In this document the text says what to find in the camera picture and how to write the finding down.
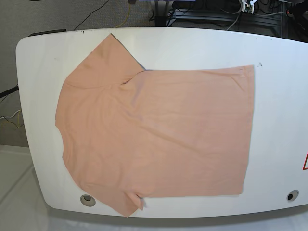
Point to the peach orange T-shirt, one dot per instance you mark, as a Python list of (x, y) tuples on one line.
[(130, 133)]

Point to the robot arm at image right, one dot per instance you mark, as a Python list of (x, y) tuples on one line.
[(247, 6)]

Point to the black desk leg base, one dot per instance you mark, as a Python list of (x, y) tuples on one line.
[(161, 9)]

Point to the black strip behind table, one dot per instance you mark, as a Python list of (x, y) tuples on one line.
[(47, 32)]

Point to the black bar at left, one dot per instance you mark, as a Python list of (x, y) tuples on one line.
[(9, 91)]

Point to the left table cable grommet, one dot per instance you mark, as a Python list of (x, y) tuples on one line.
[(87, 200)]

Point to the table cable grommet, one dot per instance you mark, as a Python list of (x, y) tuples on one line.
[(87, 200), (292, 195)]

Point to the aluminium frame rail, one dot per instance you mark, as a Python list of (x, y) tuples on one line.
[(275, 22)]

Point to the right table cable grommet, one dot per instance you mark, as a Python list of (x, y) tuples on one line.
[(292, 195)]

